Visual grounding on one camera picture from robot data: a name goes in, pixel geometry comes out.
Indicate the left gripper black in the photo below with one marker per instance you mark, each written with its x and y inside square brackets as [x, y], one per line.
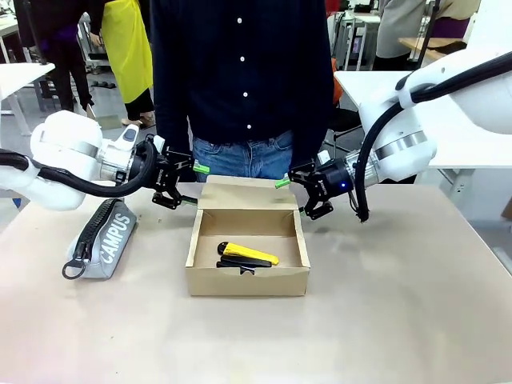
[162, 176]

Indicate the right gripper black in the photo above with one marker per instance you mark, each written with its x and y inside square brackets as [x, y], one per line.
[334, 180]

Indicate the yellow utility knife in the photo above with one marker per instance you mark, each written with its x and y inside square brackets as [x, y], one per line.
[248, 252]

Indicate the black tool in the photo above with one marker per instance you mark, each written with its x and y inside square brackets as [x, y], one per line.
[240, 262]

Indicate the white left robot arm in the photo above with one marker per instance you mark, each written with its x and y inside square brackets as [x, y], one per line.
[68, 136]

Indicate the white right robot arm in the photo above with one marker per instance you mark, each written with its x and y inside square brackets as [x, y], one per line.
[480, 100]

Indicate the open brown cardboard box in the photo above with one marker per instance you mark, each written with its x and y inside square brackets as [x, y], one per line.
[248, 282]

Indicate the blue jeans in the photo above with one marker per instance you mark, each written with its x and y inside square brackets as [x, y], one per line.
[240, 156]

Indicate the grey CAMPUS zipper pencil case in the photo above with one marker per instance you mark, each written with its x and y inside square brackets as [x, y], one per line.
[116, 240]

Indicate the person in dark shirt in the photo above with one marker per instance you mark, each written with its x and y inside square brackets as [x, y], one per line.
[240, 60]

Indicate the person in yellow apron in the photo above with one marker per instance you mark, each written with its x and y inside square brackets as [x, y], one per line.
[128, 48]

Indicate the person in black and purple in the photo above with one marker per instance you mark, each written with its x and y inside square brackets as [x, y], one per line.
[68, 60]

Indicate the person in grey sweater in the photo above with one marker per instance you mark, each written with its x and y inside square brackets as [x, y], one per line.
[400, 32]

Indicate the small white background table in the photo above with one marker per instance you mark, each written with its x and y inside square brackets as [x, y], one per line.
[20, 74]

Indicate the wooden background table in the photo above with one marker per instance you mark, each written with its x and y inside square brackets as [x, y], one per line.
[440, 46]

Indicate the black stand pole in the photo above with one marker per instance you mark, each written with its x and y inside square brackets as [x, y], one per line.
[430, 24]

